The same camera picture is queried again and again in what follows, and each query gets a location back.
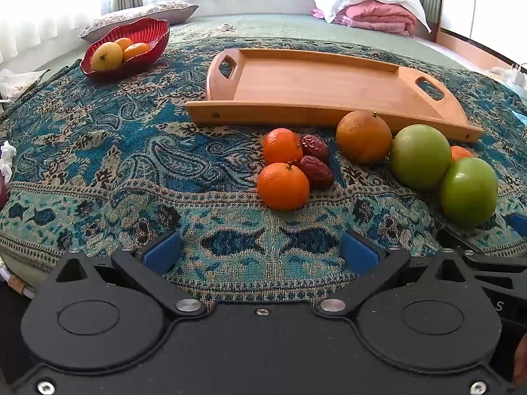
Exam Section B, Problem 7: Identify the large orange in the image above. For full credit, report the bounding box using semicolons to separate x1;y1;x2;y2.
336;110;393;165

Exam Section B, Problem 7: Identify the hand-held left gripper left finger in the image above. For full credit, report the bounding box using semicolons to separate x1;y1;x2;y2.
55;230;207;319

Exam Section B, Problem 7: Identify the small white object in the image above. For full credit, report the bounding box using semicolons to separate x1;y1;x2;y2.
490;63;527;89

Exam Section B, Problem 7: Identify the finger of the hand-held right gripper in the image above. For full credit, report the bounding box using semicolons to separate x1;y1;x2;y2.
437;212;527;256
463;250;527;293

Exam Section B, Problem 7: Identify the white tissue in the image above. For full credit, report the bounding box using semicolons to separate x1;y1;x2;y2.
0;140;17;184

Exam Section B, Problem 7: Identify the green apple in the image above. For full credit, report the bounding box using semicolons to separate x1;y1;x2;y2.
438;157;500;227
389;124;453;191

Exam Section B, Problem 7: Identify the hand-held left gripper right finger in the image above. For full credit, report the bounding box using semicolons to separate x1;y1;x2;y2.
312;230;473;319

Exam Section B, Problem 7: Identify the white wardrobe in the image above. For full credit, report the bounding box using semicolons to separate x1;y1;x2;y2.
438;0;527;75

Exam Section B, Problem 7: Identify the dried red date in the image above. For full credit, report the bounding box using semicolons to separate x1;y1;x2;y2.
300;134;330;164
297;155;335;190

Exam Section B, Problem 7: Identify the folded pink quilt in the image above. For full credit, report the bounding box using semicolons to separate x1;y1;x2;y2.
312;1;416;38

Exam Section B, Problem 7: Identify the white cord with tag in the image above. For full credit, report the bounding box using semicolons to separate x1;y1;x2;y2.
0;253;38;299

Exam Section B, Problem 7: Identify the yellow lemon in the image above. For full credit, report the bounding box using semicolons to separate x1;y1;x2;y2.
90;41;124;72

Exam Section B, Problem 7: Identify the wooden tray with handles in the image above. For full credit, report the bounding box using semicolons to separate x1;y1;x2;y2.
184;48;484;144

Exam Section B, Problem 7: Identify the person's right hand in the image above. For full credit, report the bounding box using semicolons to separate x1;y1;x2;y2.
513;332;527;384

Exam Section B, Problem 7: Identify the white plastic bag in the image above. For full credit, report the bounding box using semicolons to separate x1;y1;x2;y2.
0;68;51;101

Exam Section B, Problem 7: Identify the floral pillow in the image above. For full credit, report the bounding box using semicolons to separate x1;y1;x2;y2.
79;2;199;42

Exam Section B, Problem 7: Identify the blue paisley blanket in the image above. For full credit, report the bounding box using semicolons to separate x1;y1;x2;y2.
0;25;527;309

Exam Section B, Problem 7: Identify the green quilted bedspread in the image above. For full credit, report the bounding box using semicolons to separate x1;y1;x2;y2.
41;12;474;70

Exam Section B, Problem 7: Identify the red glass bowl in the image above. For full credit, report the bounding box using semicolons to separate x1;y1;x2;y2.
79;17;171;81

